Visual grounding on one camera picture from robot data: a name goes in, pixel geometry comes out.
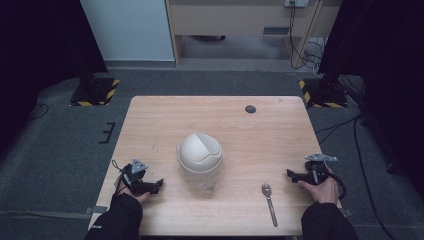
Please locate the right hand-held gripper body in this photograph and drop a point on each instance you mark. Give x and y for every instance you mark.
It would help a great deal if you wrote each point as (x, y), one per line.
(318, 168)

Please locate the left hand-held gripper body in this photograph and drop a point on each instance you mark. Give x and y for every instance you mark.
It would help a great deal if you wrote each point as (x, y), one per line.
(137, 170)

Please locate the person's left hand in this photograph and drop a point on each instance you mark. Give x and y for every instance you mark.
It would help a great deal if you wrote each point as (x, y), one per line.
(141, 197)

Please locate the person's right hand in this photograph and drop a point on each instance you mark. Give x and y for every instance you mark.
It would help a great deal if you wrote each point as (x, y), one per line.
(322, 191)

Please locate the metal spoon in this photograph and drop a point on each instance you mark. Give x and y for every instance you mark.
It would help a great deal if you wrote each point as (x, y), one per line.
(270, 206)

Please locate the white swing-lid trash can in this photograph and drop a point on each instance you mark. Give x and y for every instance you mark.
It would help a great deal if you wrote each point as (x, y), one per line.
(200, 156)

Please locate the grey table foot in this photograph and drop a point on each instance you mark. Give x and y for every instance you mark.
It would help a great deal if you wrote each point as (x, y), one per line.
(96, 210)
(346, 212)

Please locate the black stand base striped tape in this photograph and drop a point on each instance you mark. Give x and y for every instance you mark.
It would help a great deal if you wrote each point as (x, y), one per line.
(325, 96)
(95, 93)

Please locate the dark round table grommet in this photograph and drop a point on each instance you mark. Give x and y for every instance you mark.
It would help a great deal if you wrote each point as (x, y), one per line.
(250, 109)

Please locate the black curtain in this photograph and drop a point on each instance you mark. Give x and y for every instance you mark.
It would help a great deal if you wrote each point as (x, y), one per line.
(383, 50)
(40, 50)

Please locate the light wooden desk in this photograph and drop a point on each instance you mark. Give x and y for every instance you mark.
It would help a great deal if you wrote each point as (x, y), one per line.
(233, 20)

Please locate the grey wall socket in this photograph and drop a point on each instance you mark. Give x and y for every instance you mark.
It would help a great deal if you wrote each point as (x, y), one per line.
(296, 2)

